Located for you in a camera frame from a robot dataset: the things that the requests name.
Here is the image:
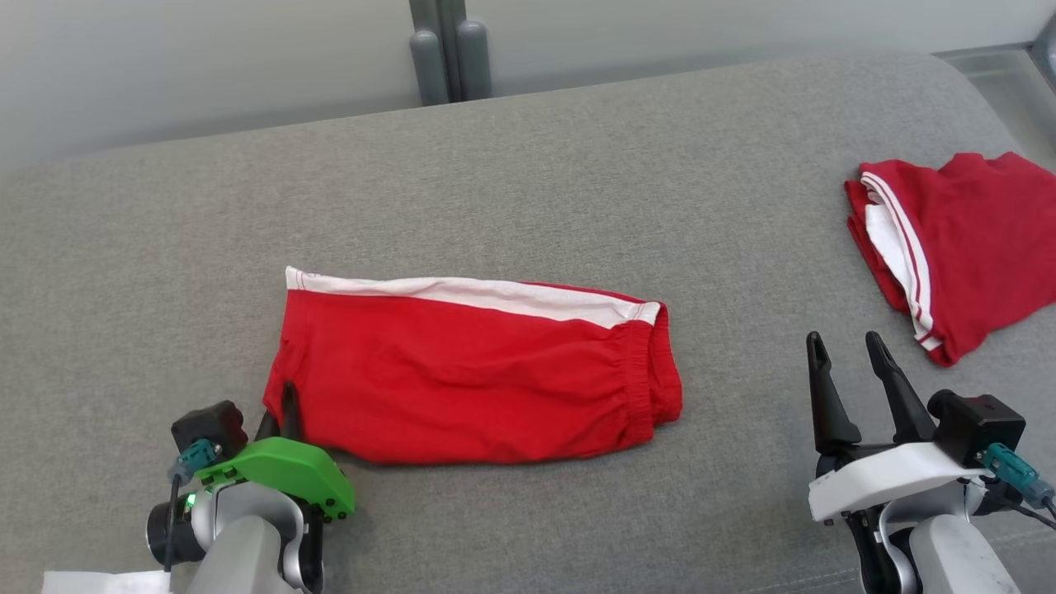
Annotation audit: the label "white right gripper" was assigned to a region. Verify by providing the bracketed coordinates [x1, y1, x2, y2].
[806, 332, 983, 525]

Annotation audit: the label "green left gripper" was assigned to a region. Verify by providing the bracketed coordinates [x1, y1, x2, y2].
[194, 381, 356, 522]

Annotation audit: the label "red Bulls basketball jersey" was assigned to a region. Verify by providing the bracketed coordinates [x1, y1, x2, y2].
[844, 152, 1056, 367]

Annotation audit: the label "red shorts with white stripe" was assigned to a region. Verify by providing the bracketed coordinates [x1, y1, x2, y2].
[262, 266, 684, 465]

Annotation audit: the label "grey fabric sofa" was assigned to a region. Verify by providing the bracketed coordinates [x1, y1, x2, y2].
[0, 51, 1056, 594]

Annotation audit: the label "grey partition post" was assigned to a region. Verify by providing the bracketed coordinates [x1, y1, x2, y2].
[408, 0, 493, 106]

